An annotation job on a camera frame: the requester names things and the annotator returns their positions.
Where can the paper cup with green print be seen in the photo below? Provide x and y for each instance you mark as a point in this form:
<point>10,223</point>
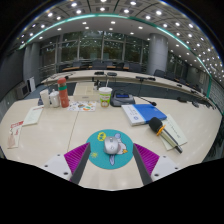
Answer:
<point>105,98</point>

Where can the beige cardboard box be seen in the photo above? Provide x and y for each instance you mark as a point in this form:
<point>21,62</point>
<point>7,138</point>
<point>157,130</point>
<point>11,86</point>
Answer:
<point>84,91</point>

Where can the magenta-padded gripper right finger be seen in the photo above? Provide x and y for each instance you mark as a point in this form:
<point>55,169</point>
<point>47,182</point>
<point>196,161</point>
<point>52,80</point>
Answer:
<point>165,165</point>

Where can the round teal cartoon mouse pad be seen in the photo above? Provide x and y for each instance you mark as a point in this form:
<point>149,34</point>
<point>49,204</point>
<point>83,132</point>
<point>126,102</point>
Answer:
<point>100,160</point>

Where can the group of dark office chairs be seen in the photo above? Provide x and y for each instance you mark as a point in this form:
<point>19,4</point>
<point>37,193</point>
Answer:
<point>99,65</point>

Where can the blue and white book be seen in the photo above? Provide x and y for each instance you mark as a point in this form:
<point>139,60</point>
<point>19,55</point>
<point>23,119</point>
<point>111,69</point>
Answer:
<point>146,112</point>

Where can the white cup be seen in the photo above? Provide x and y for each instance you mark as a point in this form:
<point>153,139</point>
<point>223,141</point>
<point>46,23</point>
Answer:
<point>44,99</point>
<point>54,99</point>

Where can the colourful sticker sheet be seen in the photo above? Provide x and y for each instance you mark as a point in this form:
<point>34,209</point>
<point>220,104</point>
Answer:
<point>81,106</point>

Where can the long curved conference desk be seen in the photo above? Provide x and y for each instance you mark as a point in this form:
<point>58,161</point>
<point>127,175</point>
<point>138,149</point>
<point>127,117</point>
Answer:
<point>126,76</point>

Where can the orange-red drink bottle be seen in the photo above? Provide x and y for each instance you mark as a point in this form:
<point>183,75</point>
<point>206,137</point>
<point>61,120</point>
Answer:
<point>63,95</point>

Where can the red and white leaflet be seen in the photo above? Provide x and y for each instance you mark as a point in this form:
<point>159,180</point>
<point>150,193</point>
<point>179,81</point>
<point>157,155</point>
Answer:
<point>15,135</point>

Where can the beige booklet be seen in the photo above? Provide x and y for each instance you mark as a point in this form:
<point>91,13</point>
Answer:
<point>176,131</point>

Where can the silver grey computer mouse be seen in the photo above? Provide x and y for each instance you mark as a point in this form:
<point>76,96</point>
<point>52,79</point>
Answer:
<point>111,146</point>

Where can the group of ceiling lights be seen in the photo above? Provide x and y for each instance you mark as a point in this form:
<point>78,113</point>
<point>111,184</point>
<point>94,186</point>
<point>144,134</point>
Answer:
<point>112,22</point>

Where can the black gooseneck conference microphone unit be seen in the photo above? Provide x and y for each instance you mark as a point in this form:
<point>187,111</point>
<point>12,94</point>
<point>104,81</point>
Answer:
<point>121,100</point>

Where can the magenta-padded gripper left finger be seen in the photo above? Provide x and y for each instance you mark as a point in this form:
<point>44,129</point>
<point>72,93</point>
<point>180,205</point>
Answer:
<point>55,164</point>

